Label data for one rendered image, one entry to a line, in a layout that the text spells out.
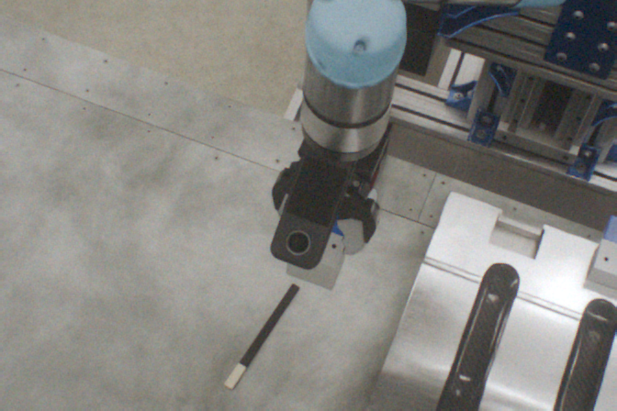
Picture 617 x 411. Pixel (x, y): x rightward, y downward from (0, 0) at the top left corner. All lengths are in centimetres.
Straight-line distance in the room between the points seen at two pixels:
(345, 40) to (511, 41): 76
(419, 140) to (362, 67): 124
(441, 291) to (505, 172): 90
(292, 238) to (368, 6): 24
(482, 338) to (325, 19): 47
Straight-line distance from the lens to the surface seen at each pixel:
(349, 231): 117
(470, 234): 132
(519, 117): 199
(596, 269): 130
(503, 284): 130
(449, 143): 218
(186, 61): 250
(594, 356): 130
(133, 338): 135
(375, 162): 111
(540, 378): 127
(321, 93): 98
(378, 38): 92
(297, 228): 107
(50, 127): 148
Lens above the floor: 204
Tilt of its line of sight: 60 degrees down
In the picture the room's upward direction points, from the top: 7 degrees clockwise
